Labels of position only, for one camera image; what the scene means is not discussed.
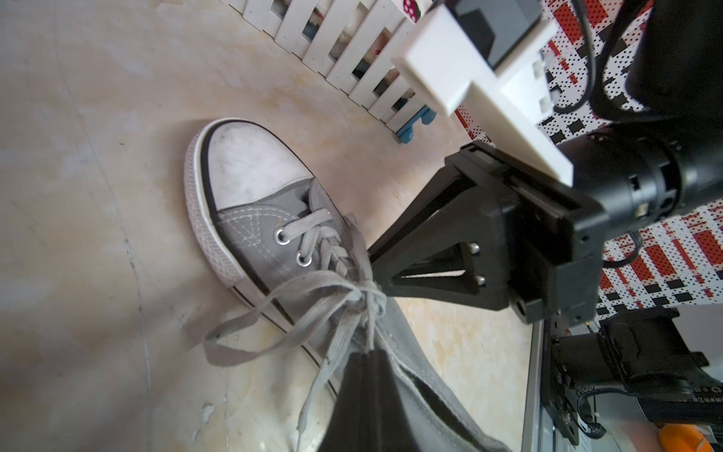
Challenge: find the aluminium front rail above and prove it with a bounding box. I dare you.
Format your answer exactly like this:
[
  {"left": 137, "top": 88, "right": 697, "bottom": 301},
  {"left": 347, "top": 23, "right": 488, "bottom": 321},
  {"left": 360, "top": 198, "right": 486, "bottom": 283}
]
[{"left": 522, "top": 322, "right": 555, "bottom": 452}]

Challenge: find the grey canvas sneaker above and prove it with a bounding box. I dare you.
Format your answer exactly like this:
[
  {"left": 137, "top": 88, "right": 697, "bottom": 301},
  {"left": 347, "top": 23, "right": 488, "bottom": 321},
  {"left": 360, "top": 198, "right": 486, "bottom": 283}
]
[{"left": 185, "top": 118, "right": 505, "bottom": 451}]

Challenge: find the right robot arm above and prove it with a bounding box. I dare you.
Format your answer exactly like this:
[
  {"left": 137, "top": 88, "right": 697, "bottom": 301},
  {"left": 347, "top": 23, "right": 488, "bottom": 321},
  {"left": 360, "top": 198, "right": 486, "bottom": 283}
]
[{"left": 370, "top": 1, "right": 722, "bottom": 437}]

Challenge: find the grey shoelace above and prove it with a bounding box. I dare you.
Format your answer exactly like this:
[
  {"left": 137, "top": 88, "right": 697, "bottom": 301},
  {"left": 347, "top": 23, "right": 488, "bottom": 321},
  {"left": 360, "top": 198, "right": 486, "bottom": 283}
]
[{"left": 203, "top": 208, "right": 387, "bottom": 450}]

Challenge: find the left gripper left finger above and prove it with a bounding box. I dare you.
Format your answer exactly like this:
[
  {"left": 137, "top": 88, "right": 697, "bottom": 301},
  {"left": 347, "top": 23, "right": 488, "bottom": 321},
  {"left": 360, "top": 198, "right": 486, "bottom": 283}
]
[{"left": 318, "top": 353, "right": 368, "bottom": 452}]

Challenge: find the white blue toy crib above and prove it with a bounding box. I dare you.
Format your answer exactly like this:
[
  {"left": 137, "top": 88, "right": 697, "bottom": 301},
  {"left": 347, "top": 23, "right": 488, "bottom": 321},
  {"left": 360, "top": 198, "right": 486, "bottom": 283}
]
[{"left": 229, "top": 0, "right": 436, "bottom": 143}]

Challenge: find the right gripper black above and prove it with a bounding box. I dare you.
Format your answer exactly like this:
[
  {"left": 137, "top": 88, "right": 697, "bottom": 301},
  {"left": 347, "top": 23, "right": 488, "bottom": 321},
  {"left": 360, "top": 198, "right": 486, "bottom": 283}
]
[{"left": 369, "top": 142, "right": 609, "bottom": 327}]

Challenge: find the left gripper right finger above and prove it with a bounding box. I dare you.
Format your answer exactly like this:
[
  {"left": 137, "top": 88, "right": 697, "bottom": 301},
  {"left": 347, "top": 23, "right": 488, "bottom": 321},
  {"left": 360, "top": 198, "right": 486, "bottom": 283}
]
[{"left": 366, "top": 350, "right": 420, "bottom": 451}]

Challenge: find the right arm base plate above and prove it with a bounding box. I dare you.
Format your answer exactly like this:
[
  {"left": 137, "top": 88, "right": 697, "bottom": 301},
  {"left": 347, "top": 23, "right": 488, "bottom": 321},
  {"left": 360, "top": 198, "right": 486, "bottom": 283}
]
[{"left": 540, "top": 319, "right": 580, "bottom": 451}]

